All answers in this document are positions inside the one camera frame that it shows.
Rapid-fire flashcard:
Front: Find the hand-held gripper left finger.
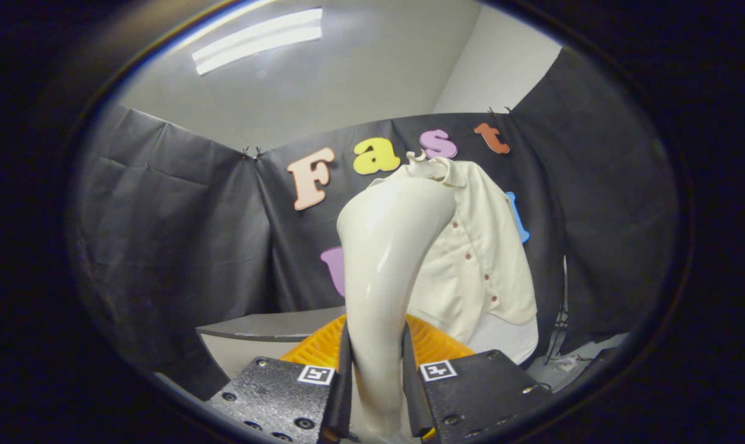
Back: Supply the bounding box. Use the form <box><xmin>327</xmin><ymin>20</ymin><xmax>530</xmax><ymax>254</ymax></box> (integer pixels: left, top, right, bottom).
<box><xmin>206</xmin><ymin>313</ymin><xmax>352</xmax><ymax>444</ymax></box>

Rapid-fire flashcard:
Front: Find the grey drawer cabinet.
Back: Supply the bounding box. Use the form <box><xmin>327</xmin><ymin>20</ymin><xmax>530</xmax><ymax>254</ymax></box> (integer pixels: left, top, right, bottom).
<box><xmin>195</xmin><ymin>305</ymin><xmax>350</xmax><ymax>384</ymax></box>

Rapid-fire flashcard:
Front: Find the black backdrop cloth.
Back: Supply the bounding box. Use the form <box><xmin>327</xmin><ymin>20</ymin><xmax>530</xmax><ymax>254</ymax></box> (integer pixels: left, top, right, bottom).
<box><xmin>69</xmin><ymin>46</ymin><xmax>680</xmax><ymax>403</ymax></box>

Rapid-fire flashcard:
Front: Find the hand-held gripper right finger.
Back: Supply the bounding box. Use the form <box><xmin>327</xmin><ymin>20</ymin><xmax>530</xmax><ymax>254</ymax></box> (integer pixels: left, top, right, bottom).
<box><xmin>401</xmin><ymin>313</ymin><xmax>553</xmax><ymax>442</ymax></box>

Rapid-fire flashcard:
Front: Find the ceiling light panel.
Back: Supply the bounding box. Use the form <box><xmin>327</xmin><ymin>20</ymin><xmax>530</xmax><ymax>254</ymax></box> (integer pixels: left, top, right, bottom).
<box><xmin>192</xmin><ymin>7</ymin><xmax>324</xmax><ymax>76</ymax></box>

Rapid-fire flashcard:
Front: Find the white mannequin torso stand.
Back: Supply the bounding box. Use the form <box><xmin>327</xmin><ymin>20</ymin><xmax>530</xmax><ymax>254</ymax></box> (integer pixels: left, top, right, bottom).
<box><xmin>406</xmin><ymin>150</ymin><xmax>540</xmax><ymax>366</ymax></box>

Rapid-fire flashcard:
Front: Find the thin dark cable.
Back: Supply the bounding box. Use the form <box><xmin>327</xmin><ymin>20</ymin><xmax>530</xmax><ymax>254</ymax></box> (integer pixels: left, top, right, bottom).
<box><xmin>544</xmin><ymin>255</ymin><xmax>572</xmax><ymax>366</ymax></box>

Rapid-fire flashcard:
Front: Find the cream button shirt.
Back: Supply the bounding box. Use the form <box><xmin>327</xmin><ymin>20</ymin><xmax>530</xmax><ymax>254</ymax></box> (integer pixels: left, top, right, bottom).
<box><xmin>368</xmin><ymin>157</ymin><xmax>538</xmax><ymax>346</ymax></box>

